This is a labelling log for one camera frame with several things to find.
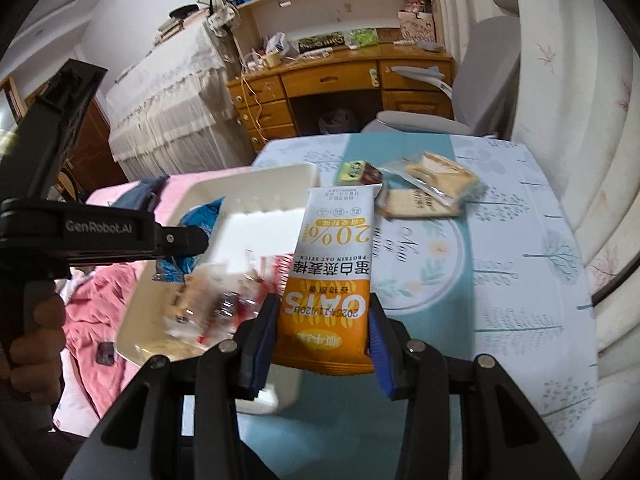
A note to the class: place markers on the tree print tablecloth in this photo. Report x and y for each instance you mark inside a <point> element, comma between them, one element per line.
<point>500,270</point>

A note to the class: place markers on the floral fabric bag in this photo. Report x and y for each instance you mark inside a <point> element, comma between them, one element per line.
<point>222,17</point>

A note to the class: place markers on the sandwich bread packet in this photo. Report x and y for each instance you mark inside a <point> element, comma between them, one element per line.
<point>415,206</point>
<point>440,172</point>

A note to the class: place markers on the white tube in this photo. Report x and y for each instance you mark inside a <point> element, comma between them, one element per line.
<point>405,41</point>

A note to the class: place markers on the black printed box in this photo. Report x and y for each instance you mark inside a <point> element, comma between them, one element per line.
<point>322,43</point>

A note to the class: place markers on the white power strip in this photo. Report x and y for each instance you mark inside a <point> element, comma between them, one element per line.
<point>255,66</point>

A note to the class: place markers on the wooden bookshelf hutch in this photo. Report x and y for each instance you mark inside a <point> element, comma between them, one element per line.
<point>325,7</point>

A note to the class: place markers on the person's left hand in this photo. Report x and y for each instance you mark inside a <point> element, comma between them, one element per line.
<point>32,360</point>

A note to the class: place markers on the green packet on desk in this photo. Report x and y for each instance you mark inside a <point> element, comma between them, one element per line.
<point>361,37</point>

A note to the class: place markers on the orange white oat bar packet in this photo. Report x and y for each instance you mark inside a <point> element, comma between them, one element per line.
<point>330,270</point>

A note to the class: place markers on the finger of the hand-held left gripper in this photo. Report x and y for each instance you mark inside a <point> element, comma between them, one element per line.
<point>182,242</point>

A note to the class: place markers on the lace covered cabinet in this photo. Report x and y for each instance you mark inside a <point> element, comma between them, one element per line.
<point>170,110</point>

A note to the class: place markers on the small green hanging charm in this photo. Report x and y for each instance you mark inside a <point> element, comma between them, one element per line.
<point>373,76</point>

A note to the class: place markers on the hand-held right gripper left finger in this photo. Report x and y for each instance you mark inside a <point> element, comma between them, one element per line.
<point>257,345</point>

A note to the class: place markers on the wooden door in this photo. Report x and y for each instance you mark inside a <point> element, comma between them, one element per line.
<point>95,155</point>

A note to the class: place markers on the stack of books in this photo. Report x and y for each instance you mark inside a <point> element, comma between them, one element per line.
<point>175,27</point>

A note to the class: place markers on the navy folded cloth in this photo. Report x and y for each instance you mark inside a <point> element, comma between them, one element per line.
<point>137,192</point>

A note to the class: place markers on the white plastic bag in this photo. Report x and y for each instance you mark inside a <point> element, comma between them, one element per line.
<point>277,42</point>

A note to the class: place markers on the blue white snack packet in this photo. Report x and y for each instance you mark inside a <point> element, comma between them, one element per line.
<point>202,217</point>

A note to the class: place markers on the clear walnut packet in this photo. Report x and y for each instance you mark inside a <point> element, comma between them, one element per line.
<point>195,290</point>

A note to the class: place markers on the clear yellow bites packet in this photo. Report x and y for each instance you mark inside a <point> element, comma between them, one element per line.
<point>165,350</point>

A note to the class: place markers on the grey office chair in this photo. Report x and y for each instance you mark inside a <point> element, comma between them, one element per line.
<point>492,70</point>

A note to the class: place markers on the green snack packet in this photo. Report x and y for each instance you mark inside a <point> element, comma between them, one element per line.
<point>351,170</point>

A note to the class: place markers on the black bin with bag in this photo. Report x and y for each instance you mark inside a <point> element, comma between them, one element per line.
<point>340,120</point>

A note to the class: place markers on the black round object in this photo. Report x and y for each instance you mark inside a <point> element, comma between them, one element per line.
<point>184,10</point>

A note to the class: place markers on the yellow mug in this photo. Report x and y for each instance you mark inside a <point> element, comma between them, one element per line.
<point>271,60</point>

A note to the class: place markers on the grey pouch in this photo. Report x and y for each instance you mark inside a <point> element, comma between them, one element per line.
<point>430,46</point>

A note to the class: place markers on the dark brown snack packet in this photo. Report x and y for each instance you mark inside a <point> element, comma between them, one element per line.
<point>372,175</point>

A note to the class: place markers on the white printed box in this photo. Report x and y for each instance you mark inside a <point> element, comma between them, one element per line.
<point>417,27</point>

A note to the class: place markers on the white plastic storage tray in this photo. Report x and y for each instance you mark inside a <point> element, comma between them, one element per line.
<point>240,230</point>

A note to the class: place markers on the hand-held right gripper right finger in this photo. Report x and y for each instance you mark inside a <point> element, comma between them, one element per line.
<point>382,357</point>

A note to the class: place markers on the deep pink fleece garment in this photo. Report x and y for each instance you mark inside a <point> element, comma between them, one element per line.
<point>100,305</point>

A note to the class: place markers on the wooden desk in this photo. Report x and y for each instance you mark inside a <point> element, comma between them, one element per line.
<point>325,77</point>

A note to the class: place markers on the red apple print packet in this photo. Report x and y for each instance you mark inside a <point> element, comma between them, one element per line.
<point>275,270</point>

